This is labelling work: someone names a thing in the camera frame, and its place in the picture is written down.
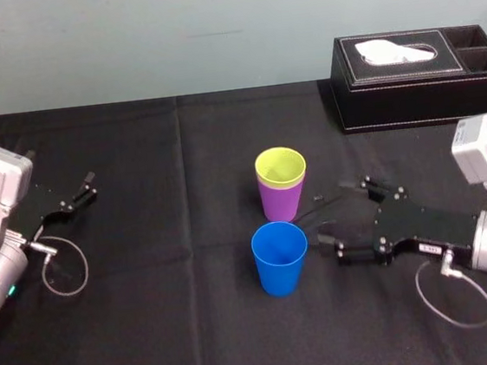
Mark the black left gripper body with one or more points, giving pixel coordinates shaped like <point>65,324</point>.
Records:
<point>41,206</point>

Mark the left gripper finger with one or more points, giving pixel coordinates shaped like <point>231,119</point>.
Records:
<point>81,201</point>
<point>83,186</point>

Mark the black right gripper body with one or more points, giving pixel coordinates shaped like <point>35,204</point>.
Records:
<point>422,224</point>

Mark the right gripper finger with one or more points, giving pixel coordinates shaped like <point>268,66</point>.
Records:
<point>360,255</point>
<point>379,190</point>

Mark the blue plastic cup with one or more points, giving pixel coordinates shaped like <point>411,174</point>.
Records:
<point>279,270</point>

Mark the purple plastic cup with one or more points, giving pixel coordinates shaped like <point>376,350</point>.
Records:
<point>282,202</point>

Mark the black leather tissue box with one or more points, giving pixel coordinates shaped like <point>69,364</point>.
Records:
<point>413,95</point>

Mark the yellow-green plastic cup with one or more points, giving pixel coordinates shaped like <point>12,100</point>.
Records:
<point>280,166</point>

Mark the white tissue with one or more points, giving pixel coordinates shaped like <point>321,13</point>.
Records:
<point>386,52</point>

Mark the black table cloth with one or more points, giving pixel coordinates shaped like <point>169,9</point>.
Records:
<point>154,331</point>

